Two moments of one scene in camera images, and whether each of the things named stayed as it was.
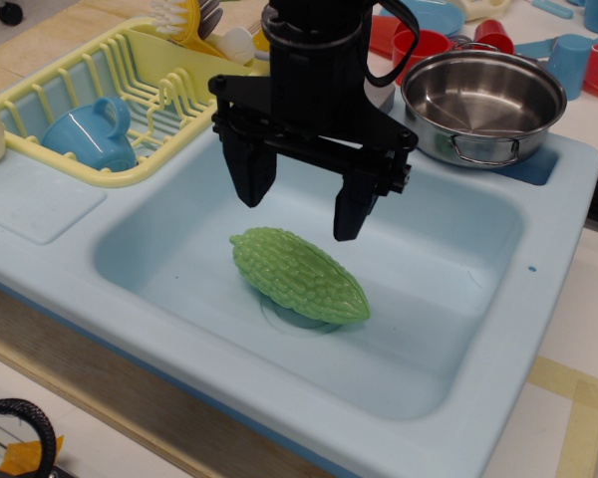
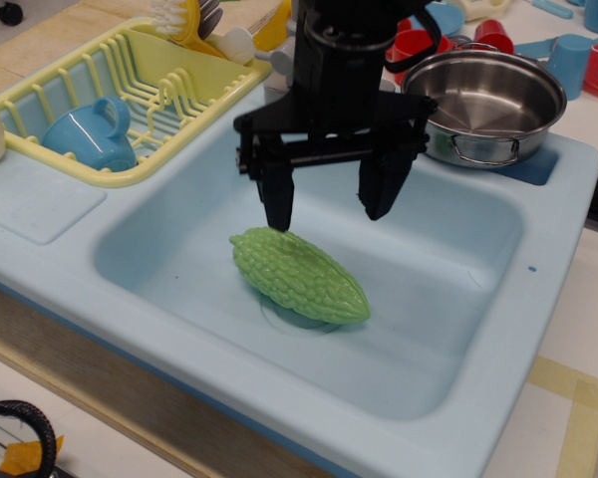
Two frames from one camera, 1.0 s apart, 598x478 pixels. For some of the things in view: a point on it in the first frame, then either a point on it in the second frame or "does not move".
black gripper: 315,103 -> 337,109
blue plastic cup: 568,61 does not move
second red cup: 494,33 does not move
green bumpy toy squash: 297,274 does not move
